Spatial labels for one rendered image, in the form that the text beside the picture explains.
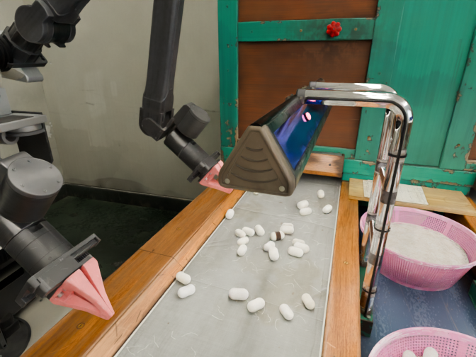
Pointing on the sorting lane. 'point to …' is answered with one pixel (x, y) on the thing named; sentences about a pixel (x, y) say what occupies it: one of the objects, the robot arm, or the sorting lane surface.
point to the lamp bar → (275, 149)
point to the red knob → (333, 29)
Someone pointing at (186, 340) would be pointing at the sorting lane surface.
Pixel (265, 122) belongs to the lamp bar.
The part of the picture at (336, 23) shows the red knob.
